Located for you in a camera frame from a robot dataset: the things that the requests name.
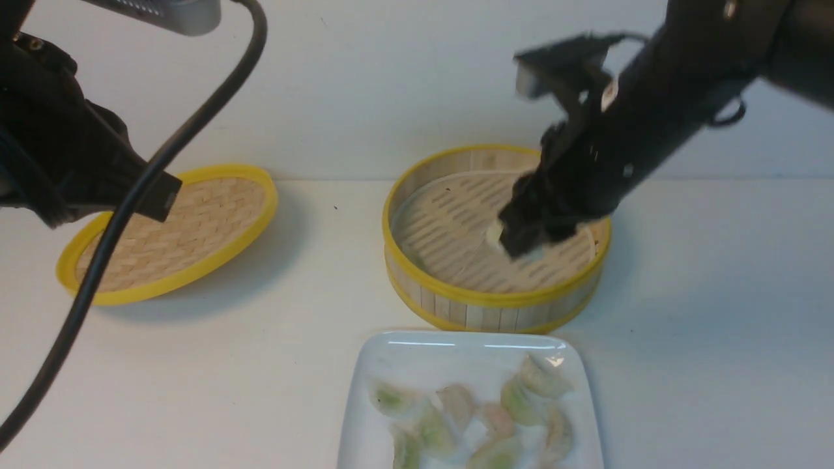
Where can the black gripper camera right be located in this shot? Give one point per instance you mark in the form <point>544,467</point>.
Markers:
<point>691,75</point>

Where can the black gripper camera left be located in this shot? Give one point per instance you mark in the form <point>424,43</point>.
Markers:
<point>62,156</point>

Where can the white steamed dumpling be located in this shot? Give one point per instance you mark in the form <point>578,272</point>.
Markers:
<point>492,237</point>

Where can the white square plate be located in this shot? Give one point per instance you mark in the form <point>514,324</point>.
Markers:
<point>426,362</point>

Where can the white steamer liner sheet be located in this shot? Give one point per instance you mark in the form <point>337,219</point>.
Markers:
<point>445,227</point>

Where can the yellow rimmed bamboo steamer basket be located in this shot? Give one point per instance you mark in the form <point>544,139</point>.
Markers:
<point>452,308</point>

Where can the pale dumpling top right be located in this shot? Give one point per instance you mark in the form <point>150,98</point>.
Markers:
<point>544,377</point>

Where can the yellow rimmed woven steamer lid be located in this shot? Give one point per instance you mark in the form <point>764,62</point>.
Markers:
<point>219,211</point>

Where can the green dumpling upper right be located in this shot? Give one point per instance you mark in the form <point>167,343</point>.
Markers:
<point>514,399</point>

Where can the green dumpling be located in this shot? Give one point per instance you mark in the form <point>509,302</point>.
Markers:
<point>435,436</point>
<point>514,399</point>
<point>497,453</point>
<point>407,446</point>
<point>395,402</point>

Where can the pale pink dumpling centre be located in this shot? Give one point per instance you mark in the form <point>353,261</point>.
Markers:
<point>458,404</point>

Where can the pink shrimp dumpling centre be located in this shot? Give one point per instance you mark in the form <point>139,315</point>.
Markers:
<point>497,421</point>

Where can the pale dumpling right edge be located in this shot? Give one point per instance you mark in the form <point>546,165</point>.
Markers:
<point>560,439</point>

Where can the green dumpling far left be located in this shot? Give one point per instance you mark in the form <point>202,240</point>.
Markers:
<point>395,402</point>

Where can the green dumpling bottom centre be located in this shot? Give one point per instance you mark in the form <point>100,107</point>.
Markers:
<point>497,453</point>

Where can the green dumpling lower centre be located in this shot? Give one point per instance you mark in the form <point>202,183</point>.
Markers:
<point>435,436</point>

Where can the green dumpling bottom left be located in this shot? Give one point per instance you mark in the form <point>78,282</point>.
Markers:
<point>407,446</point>

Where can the black robot arm camera left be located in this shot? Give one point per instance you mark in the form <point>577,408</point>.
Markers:
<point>13,15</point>

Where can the black wrist camera camera right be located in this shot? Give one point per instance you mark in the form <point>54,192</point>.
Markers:
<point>570,70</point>

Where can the silver wrist camera camera left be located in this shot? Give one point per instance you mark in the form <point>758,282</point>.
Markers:
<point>186,18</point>

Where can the black camera cable camera left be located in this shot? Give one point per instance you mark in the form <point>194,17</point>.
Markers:
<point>152,196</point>

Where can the grey black robot arm camera right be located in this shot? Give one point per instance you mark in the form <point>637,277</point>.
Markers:
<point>789,43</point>

